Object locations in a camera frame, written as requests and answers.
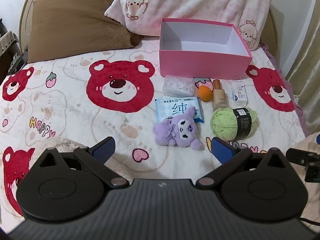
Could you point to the beige curtain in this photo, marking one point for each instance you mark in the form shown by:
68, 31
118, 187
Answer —
304, 76

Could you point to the pink cartoon pillow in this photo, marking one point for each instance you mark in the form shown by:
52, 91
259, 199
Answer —
144, 17

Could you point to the brown pillow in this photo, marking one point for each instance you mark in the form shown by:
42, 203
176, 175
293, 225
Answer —
63, 28

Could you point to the blue wet wipes pack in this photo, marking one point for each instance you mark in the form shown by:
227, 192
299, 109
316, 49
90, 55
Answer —
168, 108

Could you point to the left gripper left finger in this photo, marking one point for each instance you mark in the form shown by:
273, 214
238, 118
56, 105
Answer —
95, 157

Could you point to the bedside table with clutter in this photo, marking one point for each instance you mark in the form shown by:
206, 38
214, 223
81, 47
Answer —
12, 60

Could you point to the purple plush toy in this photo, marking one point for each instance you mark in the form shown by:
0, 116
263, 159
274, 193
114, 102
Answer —
179, 131

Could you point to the orange makeup sponge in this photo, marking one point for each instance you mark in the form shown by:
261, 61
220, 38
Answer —
204, 93

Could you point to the pink cardboard box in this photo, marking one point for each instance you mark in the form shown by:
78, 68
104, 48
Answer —
202, 48

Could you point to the green yarn ball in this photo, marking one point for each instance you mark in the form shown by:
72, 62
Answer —
233, 123

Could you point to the small white tissue pack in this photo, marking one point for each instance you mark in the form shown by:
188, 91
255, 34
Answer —
239, 93

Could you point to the bear print bed blanket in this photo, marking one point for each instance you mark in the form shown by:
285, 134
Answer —
86, 98

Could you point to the foundation bottle gold cap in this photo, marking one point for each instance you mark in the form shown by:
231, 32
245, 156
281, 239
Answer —
219, 96

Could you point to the clear plastic box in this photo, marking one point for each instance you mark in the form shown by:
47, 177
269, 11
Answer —
179, 87

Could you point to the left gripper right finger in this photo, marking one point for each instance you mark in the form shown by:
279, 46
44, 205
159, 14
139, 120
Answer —
231, 160

